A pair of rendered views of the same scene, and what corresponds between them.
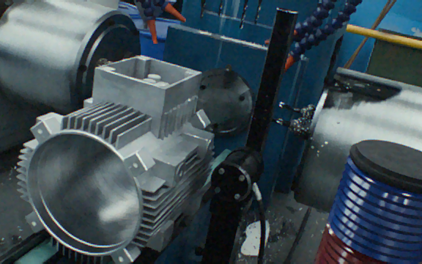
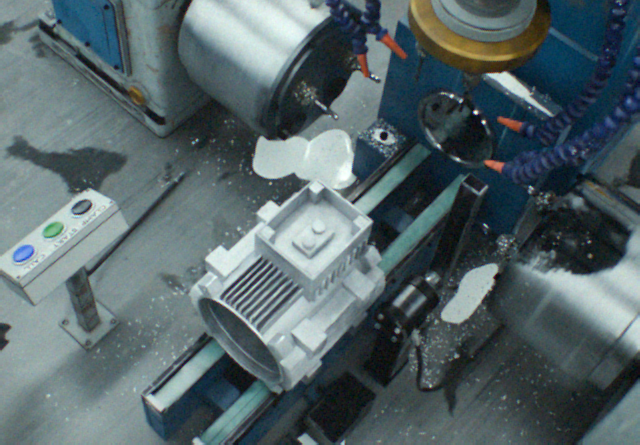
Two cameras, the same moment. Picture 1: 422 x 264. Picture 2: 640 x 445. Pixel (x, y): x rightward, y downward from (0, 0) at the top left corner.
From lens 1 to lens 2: 0.88 m
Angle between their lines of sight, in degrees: 39
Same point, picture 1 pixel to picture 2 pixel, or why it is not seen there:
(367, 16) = not seen: outside the picture
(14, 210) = (208, 219)
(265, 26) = not seen: hidden behind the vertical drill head
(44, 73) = (233, 99)
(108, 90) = (267, 252)
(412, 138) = (598, 330)
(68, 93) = (259, 127)
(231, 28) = not seen: hidden behind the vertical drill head
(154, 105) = (304, 283)
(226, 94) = (463, 125)
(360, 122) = (550, 292)
